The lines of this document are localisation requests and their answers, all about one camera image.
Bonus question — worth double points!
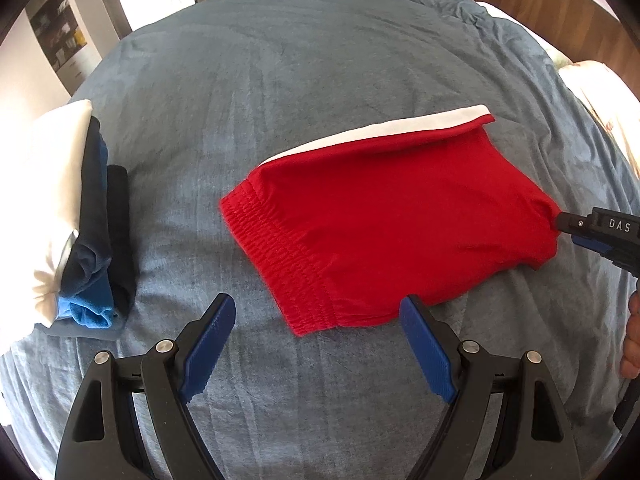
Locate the blue folded garment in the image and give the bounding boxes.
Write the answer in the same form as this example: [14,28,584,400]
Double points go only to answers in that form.
[56,137,126,332]

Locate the black folded garment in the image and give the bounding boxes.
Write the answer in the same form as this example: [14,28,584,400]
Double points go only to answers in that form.
[106,164,138,321]

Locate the navy folded garment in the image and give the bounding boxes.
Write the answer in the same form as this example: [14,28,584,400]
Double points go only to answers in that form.
[62,116,113,306]

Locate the grey-blue bed blanket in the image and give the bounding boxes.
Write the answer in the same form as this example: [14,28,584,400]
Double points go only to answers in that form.
[0,0,640,480]

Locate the floral pillow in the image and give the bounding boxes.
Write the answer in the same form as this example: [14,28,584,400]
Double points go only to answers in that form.
[557,60,640,181]

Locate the stack of folded clothes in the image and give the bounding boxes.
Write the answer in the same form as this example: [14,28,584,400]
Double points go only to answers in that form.
[31,99,95,326]

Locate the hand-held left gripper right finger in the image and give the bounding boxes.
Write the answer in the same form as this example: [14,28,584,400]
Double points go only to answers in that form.
[399,296,583,480]

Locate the red pants with white stripe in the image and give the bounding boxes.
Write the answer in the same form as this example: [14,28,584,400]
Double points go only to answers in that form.
[219,105,561,338]

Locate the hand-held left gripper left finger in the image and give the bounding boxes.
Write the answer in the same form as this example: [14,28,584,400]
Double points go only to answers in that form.
[56,294,237,480]

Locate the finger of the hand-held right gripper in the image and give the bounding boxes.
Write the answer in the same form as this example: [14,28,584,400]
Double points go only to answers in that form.
[575,237,640,278]
[554,209,597,240]

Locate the arched wall niche shelf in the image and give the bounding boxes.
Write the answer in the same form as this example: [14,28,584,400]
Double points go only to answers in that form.
[29,0,88,96]

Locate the person's right hand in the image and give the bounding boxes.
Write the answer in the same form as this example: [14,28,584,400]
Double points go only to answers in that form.
[619,287,640,381]

